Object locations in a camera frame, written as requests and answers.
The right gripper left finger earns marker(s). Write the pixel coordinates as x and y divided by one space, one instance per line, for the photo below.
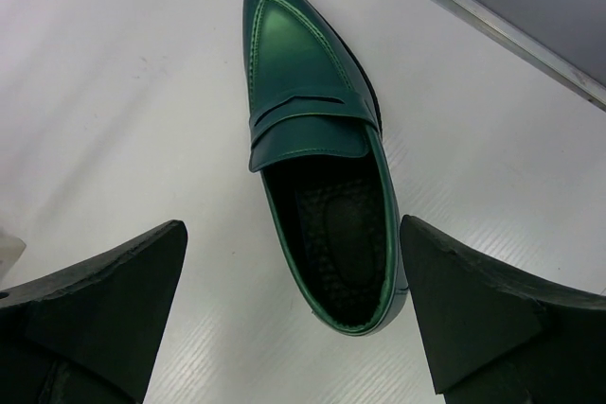
90 333

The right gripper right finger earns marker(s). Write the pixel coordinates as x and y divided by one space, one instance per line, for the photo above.
493 333

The green metallic loafer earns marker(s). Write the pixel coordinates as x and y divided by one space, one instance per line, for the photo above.
316 142

